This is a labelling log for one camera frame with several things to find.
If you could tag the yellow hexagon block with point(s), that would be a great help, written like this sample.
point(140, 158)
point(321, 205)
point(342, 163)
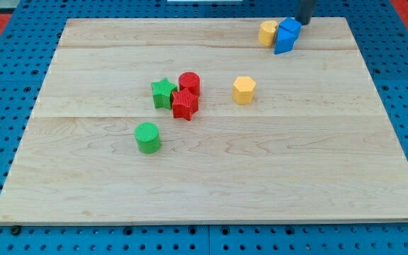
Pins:
point(243, 90)

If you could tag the red star block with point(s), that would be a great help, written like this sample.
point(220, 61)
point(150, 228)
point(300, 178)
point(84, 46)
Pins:
point(184, 104)

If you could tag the yellow heart block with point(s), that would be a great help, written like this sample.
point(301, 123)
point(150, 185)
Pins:
point(267, 33)

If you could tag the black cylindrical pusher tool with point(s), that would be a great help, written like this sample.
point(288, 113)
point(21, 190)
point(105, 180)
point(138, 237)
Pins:
point(305, 11)

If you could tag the light wooden board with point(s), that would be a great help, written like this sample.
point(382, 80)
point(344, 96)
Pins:
point(315, 145)

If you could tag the blue cube block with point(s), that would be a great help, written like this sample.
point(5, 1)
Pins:
point(291, 25)

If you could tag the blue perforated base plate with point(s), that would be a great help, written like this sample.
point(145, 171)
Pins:
point(26, 49)

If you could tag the green star block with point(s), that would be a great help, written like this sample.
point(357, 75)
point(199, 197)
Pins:
point(161, 93)

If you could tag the green cylinder block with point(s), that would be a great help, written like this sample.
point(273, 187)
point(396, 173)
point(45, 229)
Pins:
point(147, 137)

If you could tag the blue triangle block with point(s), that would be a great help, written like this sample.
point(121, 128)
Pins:
point(285, 41)

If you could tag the red cylinder block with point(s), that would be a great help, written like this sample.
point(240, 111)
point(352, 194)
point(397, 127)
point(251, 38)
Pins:
point(190, 81)

